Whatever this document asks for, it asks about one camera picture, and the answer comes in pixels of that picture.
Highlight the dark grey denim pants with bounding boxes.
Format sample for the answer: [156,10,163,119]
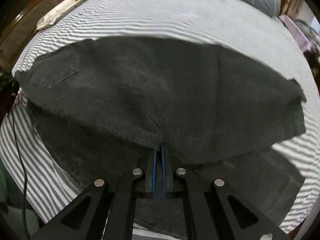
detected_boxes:
[15,37,306,225]

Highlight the grey white striped bedsheet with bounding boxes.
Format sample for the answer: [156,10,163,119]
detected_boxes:
[1,0,319,232]

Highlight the dark wooden headboard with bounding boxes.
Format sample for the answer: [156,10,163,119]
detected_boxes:
[1,0,63,72]

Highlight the floral pillow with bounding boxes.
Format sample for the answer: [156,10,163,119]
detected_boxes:
[36,0,85,31]

